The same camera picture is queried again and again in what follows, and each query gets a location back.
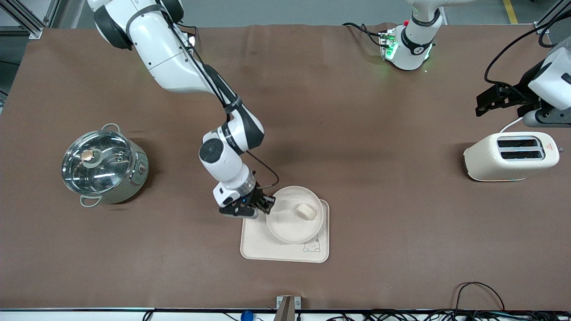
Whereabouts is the cream round plate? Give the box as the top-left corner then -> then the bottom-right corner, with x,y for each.
266,185 -> 325,245

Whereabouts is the white steamed bun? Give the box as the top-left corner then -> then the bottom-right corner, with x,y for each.
297,203 -> 318,221

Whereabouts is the cream rabbit print tray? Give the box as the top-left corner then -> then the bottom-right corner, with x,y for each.
240,198 -> 330,263

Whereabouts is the cream two-slot toaster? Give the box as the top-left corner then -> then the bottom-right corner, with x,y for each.
463,132 -> 564,182

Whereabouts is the brown table cover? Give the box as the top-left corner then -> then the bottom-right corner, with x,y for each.
0,22 -> 571,311

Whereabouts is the pale green electric pot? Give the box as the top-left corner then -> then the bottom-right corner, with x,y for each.
62,123 -> 150,208

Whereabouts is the glass pot lid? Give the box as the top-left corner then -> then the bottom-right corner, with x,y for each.
62,130 -> 135,196

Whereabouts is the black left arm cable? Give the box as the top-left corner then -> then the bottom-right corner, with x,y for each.
484,0 -> 571,86

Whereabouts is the white toaster cable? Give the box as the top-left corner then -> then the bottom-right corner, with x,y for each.
499,116 -> 525,134

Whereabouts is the aluminium frame profile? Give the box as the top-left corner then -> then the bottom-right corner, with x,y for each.
534,0 -> 571,35
0,0 -> 61,41

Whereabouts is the grey metal bracket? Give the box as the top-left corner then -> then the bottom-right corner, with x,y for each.
276,296 -> 302,321

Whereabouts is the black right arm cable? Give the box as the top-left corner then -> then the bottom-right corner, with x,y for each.
156,0 -> 280,188

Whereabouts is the black arm base cable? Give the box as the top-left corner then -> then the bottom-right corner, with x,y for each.
342,22 -> 389,48

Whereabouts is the black looped cable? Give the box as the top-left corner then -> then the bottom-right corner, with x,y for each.
454,281 -> 506,313

